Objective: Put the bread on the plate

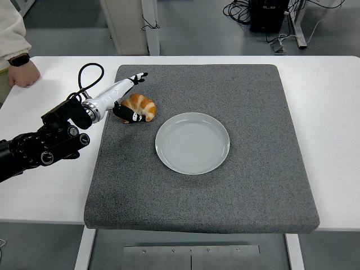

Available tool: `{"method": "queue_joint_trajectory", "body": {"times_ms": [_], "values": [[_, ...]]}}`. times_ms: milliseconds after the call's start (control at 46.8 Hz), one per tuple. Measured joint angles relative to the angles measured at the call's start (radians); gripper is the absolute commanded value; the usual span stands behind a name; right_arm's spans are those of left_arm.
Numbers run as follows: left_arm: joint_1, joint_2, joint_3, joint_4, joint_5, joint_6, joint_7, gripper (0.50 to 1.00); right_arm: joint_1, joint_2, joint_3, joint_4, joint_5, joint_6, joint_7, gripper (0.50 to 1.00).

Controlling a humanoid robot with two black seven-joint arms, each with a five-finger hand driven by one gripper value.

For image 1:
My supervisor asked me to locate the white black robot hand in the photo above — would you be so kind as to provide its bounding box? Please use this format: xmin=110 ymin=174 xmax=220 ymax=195
xmin=92 ymin=71 xmax=149 ymax=124

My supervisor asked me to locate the golden croissant bread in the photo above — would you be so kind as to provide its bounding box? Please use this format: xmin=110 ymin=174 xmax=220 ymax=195
xmin=120 ymin=93 xmax=157 ymax=123

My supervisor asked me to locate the grey round plate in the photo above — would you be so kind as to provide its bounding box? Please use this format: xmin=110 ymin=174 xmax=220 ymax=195
xmin=155 ymin=111 xmax=231 ymax=176

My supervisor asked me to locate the grey metal plate with screws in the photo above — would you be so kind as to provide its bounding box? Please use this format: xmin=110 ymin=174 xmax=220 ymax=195
xmin=123 ymin=245 xmax=262 ymax=270

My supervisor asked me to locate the white pillar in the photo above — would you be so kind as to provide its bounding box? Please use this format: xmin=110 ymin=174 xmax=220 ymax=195
xmin=140 ymin=0 xmax=161 ymax=56

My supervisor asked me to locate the person's hand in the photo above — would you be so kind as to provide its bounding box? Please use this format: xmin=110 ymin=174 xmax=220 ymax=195
xmin=7 ymin=60 xmax=41 ymax=88

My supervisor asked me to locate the black wristwatch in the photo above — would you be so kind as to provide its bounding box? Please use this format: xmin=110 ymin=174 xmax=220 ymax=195
xmin=7 ymin=52 xmax=31 ymax=67

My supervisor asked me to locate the white furniture panel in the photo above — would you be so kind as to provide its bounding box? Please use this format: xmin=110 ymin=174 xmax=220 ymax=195
xmin=11 ymin=0 xmax=36 ymax=17

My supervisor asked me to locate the grey felt mat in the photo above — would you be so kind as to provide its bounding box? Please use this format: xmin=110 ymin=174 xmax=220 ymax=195
xmin=83 ymin=64 xmax=321 ymax=235

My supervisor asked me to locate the white table leg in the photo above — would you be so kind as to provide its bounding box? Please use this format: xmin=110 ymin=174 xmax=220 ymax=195
xmin=284 ymin=233 xmax=306 ymax=270
xmin=73 ymin=224 xmax=97 ymax=270

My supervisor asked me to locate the grey floor pedal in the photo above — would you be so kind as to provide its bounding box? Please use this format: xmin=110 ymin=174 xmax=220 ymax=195
xmin=270 ymin=39 xmax=287 ymax=53

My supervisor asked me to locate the black computer case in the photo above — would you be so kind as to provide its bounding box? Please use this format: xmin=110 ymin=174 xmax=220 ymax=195
xmin=249 ymin=0 xmax=290 ymax=33

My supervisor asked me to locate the white desk leg with foot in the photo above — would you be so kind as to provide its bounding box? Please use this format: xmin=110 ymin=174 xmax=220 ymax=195
xmin=286 ymin=0 xmax=308 ymax=50

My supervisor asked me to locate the thin black cable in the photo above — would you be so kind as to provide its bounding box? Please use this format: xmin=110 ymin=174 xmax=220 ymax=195
xmin=141 ymin=13 xmax=160 ymax=32

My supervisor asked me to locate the black cable bundle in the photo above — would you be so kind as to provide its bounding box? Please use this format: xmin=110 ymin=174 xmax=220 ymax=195
xmin=223 ymin=0 xmax=254 ymax=28

